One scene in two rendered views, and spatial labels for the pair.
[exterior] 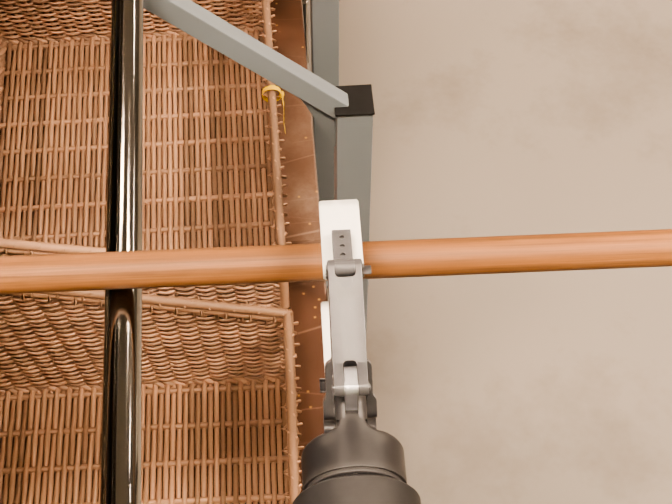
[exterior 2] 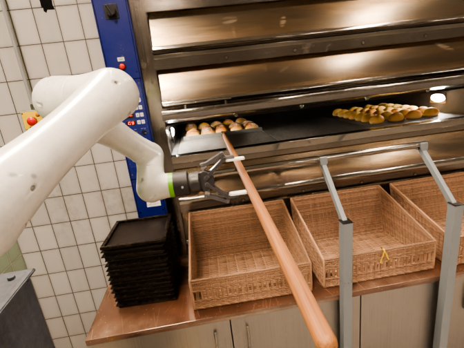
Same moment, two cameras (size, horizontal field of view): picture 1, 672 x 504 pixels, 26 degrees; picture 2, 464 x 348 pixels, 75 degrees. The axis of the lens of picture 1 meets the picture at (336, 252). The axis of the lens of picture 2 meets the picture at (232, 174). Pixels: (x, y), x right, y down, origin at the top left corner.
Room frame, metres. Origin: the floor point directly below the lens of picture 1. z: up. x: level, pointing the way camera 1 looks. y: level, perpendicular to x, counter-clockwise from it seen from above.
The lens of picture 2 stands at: (0.61, -1.11, 1.54)
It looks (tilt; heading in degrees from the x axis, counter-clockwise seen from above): 17 degrees down; 89
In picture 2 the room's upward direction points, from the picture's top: 7 degrees counter-clockwise
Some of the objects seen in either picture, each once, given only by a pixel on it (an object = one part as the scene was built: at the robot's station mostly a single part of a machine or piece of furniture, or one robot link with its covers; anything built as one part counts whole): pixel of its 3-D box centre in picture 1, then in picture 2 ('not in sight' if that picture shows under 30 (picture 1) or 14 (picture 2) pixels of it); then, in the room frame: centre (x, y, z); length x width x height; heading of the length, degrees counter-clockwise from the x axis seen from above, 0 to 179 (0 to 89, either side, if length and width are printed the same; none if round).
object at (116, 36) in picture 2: not in sight; (162, 146); (0.10, 1.43, 1.08); 1.93 x 0.16 x 2.15; 94
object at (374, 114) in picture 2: not in sight; (380, 112); (1.77, 1.06, 1.21); 0.61 x 0.48 x 0.06; 94
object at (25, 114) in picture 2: not in sight; (36, 120); (-0.27, 0.43, 1.46); 0.10 x 0.07 x 0.10; 4
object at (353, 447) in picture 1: (351, 440); (201, 181); (0.52, -0.01, 1.19); 0.09 x 0.07 x 0.08; 3
